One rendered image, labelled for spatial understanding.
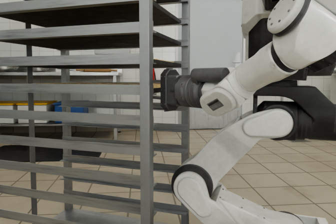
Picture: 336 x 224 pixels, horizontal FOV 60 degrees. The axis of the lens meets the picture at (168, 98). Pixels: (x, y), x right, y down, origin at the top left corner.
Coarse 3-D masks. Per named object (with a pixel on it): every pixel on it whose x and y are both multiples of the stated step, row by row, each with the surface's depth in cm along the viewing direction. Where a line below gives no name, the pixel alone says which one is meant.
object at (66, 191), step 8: (64, 192) 146; (72, 192) 145; (80, 192) 143; (88, 192) 142; (120, 200) 137; (128, 200) 135; (136, 200) 134; (160, 208) 131; (168, 208) 130; (176, 208) 128; (184, 208) 127
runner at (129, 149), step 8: (0, 136) 102; (8, 136) 101; (16, 136) 100; (24, 136) 99; (16, 144) 100; (24, 144) 99; (32, 144) 98; (40, 144) 97; (48, 144) 96; (56, 144) 95; (64, 144) 94; (72, 144) 93; (80, 144) 92; (88, 144) 91; (96, 144) 90; (104, 144) 89; (112, 144) 89; (120, 144) 88; (128, 144) 87; (112, 152) 89; (120, 152) 88; (128, 152) 87; (136, 152) 86
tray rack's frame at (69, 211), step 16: (32, 80) 124; (64, 80) 142; (32, 96) 124; (64, 96) 143; (32, 128) 124; (64, 128) 144; (32, 160) 125; (32, 176) 125; (32, 208) 125; (64, 208) 147
